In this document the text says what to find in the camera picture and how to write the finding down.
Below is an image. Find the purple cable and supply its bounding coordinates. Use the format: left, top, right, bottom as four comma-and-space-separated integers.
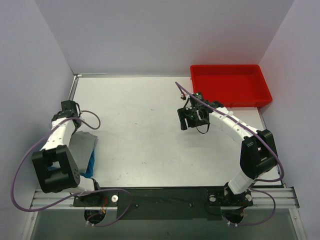
174, 81, 285, 227
11, 109, 133, 228

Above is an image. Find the aluminium front rail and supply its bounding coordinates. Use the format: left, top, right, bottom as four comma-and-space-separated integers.
30, 189, 106, 210

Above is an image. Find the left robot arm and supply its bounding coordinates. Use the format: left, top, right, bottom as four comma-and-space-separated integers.
31, 100, 103, 206

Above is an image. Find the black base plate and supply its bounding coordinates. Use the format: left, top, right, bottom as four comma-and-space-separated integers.
73, 186, 253, 222

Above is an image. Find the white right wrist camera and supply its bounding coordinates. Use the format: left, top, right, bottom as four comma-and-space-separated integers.
180, 92, 187, 101

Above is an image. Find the grey t shirt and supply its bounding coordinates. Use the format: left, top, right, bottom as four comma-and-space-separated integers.
68, 131, 98, 174

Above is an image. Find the red plastic bin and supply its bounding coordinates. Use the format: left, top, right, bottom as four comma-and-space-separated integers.
190, 64, 273, 108

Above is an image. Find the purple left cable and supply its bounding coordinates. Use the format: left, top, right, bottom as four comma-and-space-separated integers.
11, 109, 133, 228

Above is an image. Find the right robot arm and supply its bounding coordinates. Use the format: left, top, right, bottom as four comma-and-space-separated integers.
177, 92, 278, 205

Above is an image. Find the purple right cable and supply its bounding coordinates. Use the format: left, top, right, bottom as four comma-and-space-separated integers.
174, 81, 285, 227

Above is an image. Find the folded blue t shirt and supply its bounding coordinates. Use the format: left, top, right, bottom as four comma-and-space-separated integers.
48, 146, 95, 179

